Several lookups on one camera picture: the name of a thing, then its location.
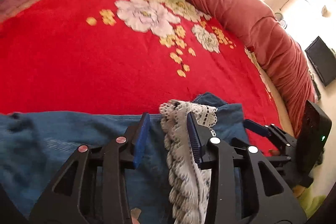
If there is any salmon pink rolled comforter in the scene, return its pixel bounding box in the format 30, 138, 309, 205
93, 0, 316, 138

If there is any black flat monitor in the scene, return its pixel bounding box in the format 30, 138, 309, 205
305, 36, 336, 86

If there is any blue denim pants lace trim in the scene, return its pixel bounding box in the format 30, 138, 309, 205
1, 93, 247, 223

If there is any left hand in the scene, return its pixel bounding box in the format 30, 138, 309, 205
130, 207, 141, 224

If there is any red floral blanket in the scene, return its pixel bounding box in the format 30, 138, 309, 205
0, 0, 283, 158

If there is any black camera box right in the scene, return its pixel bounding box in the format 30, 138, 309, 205
295, 100, 332, 176

